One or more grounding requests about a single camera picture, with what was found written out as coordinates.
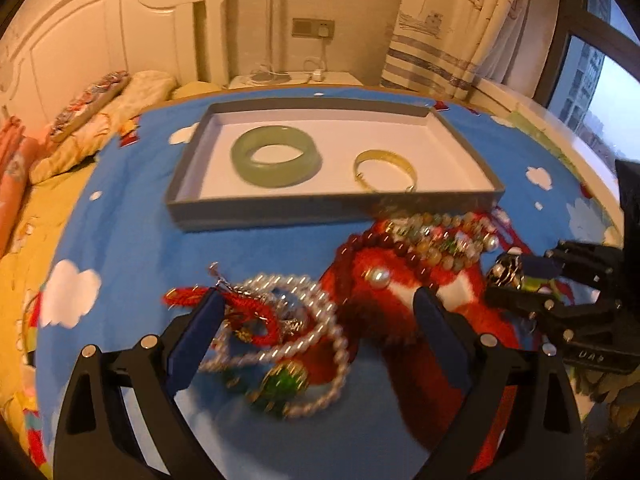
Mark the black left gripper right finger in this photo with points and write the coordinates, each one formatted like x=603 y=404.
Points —
x=543 y=437

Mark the wall power socket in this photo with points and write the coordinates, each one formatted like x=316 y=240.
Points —
x=312 y=28

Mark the embroidered round cushion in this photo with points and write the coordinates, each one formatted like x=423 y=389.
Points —
x=80 y=109

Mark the white charger with cable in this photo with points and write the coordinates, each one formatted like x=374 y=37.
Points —
x=319 y=62

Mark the yellow floral quilt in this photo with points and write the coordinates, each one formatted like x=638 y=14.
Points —
x=44 y=212

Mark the orange folded blanket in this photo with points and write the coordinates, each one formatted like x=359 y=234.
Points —
x=18 y=153

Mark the white pearl necklace green pendant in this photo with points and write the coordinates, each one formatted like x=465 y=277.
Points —
x=280 y=345

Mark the gold bangle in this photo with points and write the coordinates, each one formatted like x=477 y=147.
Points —
x=381 y=170

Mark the white bedside table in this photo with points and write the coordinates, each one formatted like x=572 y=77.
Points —
x=300 y=78

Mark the slim desk lamp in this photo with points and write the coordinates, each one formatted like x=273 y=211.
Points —
x=270 y=35

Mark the green jade bangle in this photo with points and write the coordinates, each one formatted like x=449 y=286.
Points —
x=275 y=156

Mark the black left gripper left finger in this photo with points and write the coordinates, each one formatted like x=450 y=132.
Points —
x=95 y=439

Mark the cream shell pattern pillow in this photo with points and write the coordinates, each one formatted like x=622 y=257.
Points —
x=144 y=89

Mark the white wooden headboard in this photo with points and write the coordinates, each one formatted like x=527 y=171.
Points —
x=52 y=49

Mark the large pearl earring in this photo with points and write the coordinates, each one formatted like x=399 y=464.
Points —
x=377 y=277

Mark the patterned cream curtain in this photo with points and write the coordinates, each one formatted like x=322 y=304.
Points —
x=439 y=47

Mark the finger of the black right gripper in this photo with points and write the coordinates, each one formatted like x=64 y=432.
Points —
x=551 y=312
x=595 y=265

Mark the grey shallow cardboard tray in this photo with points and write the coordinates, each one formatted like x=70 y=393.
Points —
x=205 y=192

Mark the dark window frame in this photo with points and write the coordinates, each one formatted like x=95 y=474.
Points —
x=575 y=21

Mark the blue cartoon bed sheet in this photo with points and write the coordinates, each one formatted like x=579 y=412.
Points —
x=120 y=251

